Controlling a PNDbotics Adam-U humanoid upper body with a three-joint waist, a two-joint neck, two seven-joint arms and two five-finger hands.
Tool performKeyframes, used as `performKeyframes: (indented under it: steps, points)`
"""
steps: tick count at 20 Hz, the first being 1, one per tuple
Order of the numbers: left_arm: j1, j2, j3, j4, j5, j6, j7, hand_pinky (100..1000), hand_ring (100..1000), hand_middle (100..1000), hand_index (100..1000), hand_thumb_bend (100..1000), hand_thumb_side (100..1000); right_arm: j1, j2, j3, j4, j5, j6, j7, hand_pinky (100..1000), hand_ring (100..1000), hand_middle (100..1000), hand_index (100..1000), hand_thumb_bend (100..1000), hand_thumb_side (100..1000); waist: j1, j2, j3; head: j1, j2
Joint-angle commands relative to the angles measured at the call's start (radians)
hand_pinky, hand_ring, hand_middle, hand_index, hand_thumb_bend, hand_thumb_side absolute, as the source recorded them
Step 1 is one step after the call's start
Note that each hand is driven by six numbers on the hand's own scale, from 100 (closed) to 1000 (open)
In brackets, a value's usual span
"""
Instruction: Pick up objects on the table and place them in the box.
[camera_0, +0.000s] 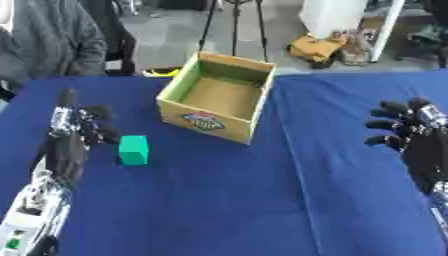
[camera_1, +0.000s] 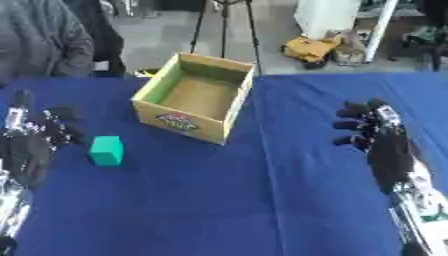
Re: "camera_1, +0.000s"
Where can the white panel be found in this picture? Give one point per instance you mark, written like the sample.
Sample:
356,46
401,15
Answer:
325,16

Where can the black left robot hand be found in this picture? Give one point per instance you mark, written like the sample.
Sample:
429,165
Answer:
29,146

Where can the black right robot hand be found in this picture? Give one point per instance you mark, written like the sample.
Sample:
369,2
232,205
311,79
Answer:
388,150

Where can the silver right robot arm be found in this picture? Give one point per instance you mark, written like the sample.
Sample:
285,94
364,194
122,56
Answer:
423,213

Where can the yellow bag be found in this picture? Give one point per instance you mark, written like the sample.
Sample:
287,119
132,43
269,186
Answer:
309,49

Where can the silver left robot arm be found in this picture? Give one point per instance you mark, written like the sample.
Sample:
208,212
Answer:
10,210

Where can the white pole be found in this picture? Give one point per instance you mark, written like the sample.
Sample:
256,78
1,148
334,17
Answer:
380,31

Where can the dark chair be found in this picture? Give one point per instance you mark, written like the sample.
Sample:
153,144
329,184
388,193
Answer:
430,36

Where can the teal rectangular block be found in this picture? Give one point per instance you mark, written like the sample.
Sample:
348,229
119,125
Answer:
107,150

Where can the tan bag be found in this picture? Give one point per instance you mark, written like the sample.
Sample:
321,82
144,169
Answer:
350,50

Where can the person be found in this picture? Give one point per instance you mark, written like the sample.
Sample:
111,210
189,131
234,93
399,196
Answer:
49,36

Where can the tan cardboard box green inside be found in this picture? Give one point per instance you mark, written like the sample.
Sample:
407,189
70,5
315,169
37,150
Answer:
195,96

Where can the black tripod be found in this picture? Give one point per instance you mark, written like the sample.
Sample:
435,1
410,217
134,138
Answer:
224,30

